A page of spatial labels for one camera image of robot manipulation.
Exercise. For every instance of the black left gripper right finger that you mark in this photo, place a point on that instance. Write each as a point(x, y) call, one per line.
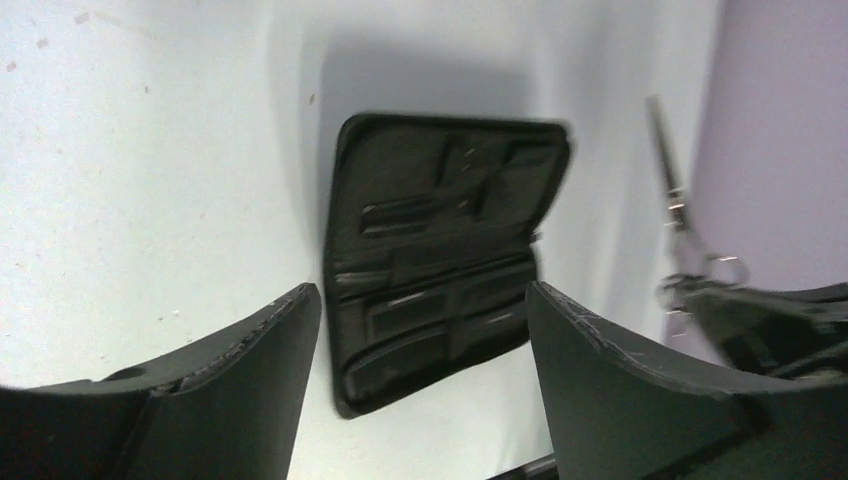
point(622, 406)

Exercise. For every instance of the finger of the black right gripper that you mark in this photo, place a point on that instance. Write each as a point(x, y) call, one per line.
point(782, 334)

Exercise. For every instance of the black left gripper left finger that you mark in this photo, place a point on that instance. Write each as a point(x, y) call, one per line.
point(226, 406)

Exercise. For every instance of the silver thinning scissors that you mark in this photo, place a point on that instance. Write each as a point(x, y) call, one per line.
point(696, 265)

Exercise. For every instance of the black zippered tool case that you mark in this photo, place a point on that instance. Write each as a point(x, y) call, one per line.
point(429, 246)

